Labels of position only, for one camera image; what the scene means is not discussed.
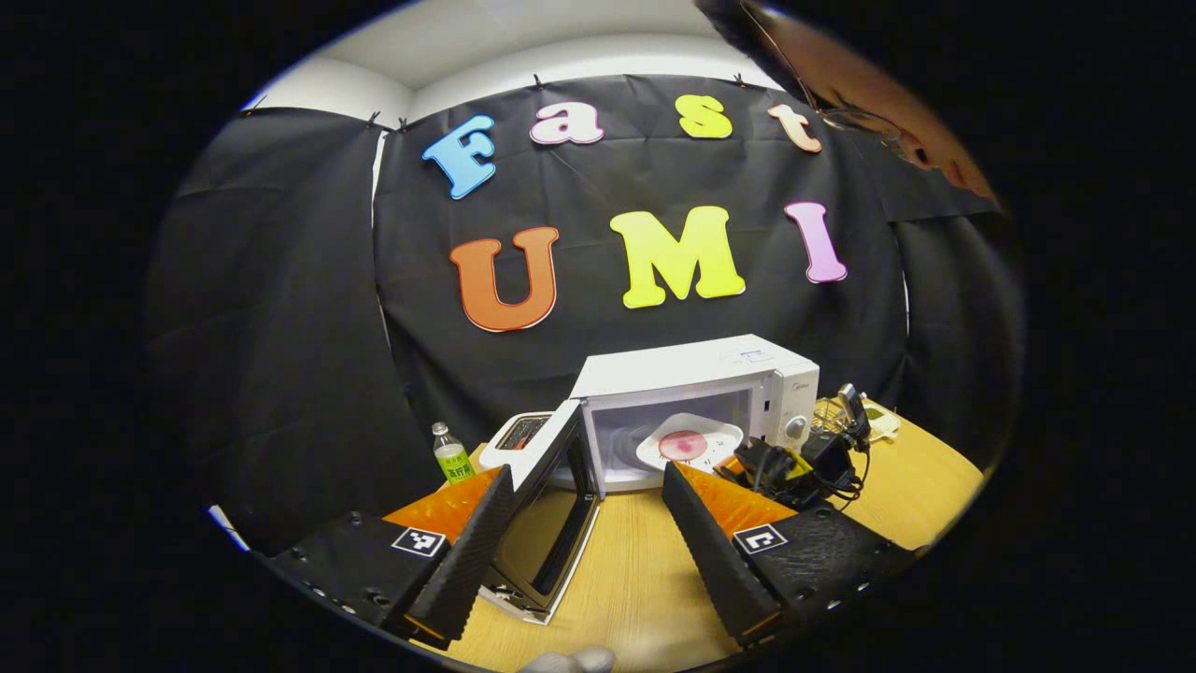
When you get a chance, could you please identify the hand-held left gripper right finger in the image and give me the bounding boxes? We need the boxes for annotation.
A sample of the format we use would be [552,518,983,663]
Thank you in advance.
[662,461,921,648]

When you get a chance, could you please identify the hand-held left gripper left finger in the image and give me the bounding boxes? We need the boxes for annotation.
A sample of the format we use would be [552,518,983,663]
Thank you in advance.
[266,465,517,651]

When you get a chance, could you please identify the white square plate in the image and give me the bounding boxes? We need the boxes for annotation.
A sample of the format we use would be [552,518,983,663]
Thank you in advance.
[636,413,746,471]

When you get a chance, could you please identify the white microwave oven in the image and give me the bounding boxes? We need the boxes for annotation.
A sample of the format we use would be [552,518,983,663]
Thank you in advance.
[481,334,821,625]

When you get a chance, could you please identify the plastic bottle with green label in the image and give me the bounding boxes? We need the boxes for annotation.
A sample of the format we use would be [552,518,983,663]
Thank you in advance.
[432,422,476,485]

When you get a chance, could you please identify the small white kitchen appliance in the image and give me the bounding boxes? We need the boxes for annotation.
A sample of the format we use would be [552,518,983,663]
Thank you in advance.
[479,411,554,468]

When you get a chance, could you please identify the black backdrop cloth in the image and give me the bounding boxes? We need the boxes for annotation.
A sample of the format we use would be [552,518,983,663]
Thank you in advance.
[145,75,1024,552]

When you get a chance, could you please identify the thin-rimmed eyeglasses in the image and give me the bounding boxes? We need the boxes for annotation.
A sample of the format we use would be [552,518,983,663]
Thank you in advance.
[743,5,909,143]

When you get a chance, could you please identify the person's head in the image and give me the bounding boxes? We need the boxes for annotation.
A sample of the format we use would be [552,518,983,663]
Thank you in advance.
[696,0,1001,202]

